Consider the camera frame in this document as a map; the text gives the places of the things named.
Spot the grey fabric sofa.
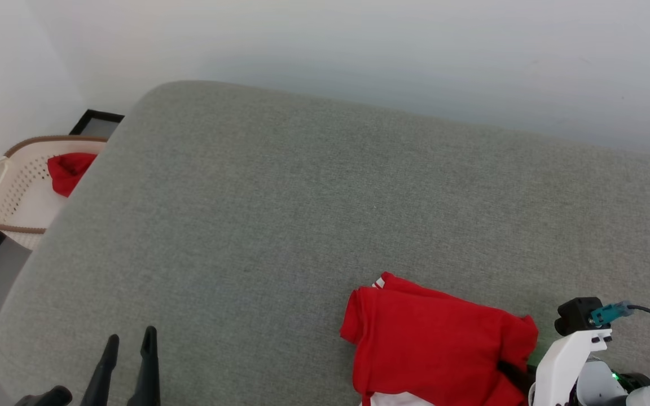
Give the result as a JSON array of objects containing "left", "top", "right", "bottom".
[{"left": 0, "top": 80, "right": 650, "bottom": 406}]

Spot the cream perforated laundry basket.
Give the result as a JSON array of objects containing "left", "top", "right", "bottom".
[{"left": 0, "top": 135, "right": 109, "bottom": 251}]

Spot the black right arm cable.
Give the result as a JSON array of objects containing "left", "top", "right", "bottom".
[{"left": 590, "top": 301, "right": 650, "bottom": 338}]

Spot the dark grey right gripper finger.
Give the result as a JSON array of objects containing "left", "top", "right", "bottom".
[{"left": 497, "top": 360, "right": 538, "bottom": 391}]

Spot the red and white garment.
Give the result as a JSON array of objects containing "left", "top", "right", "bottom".
[{"left": 340, "top": 272, "right": 540, "bottom": 406}]

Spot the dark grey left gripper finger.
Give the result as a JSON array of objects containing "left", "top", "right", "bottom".
[
  {"left": 80, "top": 334, "right": 120, "bottom": 406},
  {"left": 127, "top": 325, "right": 162, "bottom": 406}
]

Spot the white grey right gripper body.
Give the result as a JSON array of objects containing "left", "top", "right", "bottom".
[{"left": 530, "top": 329, "right": 650, "bottom": 406}]

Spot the red cloth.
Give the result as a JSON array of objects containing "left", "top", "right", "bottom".
[{"left": 47, "top": 152, "right": 99, "bottom": 198}]

